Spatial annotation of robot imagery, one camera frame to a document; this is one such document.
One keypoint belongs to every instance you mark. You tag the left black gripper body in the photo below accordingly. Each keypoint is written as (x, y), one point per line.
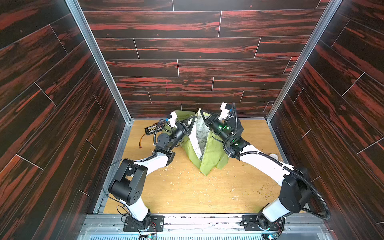
(184, 129)

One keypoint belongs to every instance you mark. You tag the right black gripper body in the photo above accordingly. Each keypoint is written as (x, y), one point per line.
(210, 121)

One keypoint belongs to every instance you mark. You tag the green jacket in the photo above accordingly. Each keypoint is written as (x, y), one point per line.
(202, 146)

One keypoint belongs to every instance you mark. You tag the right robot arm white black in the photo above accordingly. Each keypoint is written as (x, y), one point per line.
(297, 191)

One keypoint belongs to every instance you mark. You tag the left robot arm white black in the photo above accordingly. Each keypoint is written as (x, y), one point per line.
(128, 182)

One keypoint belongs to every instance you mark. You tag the black battery pack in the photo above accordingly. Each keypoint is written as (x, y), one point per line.
(152, 129)

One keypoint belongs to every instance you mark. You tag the white tape roll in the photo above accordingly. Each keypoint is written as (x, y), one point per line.
(274, 156)

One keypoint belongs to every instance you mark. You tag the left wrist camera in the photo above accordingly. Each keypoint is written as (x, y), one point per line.
(172, 119)

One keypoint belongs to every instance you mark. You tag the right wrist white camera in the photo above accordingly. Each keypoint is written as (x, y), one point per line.
(227, 112)

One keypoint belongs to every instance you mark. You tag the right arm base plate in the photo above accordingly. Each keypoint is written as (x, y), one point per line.
(261, 223)

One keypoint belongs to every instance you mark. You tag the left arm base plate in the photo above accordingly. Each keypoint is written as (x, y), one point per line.
(153, 223)

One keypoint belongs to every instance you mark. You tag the aluminium front rail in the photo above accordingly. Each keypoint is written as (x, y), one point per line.
(204, 227)

